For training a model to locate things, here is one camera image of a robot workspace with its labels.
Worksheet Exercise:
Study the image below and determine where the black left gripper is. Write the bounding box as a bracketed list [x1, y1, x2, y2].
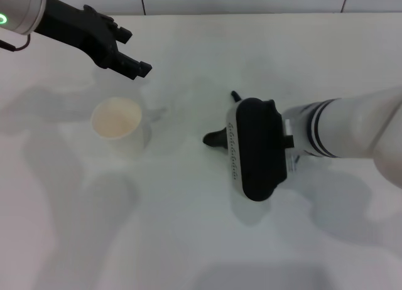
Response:
[33, 0, 154, 81]

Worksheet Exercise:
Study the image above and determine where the white paper cup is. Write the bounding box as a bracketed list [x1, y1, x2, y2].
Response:
[90, 97, 153, 153]

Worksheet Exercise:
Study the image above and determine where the dark blue rag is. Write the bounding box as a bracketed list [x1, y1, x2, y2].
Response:
[202, 90, 244, 150]

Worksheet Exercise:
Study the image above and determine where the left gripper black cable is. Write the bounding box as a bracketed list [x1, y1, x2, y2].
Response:
[0, 34, 33, 53]

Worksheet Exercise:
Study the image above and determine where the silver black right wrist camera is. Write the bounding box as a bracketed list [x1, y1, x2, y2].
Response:
[225, 97, 296, 203]

